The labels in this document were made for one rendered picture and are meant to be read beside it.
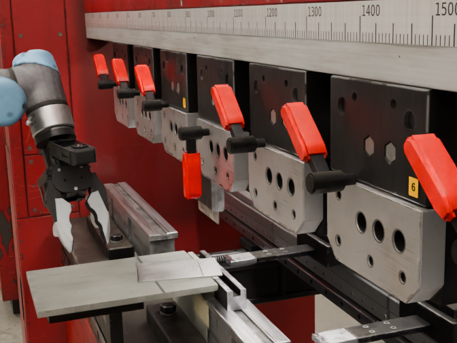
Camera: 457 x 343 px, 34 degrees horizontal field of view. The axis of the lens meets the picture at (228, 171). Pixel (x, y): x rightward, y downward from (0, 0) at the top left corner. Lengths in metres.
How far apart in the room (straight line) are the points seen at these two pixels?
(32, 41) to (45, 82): 0.61
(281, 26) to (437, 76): 0.27
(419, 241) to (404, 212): 0.03
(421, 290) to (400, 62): 0.17
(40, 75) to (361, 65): 0.83
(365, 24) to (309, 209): 0.21
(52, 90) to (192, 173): 0.43
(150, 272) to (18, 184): 0.86
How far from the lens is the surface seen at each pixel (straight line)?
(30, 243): 2.04
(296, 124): 0.65
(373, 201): 0.62
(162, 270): 1.20
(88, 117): 1.99
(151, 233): 1.50
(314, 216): 0.75
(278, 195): 0.79
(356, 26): 0.63
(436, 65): 0.54
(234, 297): 1.11
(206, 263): 1.22
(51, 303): 1.11
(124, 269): 1.22
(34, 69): 1.36
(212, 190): 1.13
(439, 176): 0.48
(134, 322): 1.34
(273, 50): 0.79
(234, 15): 0.90
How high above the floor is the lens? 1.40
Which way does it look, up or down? 12 degrees down
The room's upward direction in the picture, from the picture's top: 2 degrees counter-clockwise
